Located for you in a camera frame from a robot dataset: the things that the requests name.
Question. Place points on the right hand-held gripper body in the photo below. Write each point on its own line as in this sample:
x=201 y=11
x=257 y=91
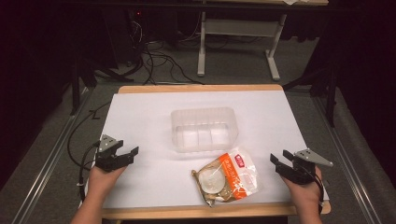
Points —
x=306 y=165

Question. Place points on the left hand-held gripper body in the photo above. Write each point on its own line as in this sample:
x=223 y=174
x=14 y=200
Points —
x=107 y=143

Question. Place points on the person's right hand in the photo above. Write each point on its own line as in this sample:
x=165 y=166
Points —
x=303 y=193

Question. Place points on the person's left hand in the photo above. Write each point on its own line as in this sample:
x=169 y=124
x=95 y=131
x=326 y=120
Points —
x=101 y=182

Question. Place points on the white paper sheet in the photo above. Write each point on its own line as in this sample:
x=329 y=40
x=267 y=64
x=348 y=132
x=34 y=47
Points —
x=149 y=124

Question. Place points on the orange and white snack packet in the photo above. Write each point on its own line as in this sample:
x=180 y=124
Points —
x=229 y=177

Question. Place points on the black metal stand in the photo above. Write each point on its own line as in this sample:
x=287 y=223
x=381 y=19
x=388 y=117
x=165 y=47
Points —
x=331 y=93
x=75 y=84

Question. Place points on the clear plastic container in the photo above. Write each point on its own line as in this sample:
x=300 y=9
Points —
x=204 y=130

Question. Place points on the metal floor rail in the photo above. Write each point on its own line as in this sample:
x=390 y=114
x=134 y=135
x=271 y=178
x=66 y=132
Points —
x=46 y=174
x=345 y=161

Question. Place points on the white metal desk frame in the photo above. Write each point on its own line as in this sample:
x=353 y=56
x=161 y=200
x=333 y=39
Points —
x=239 y=27

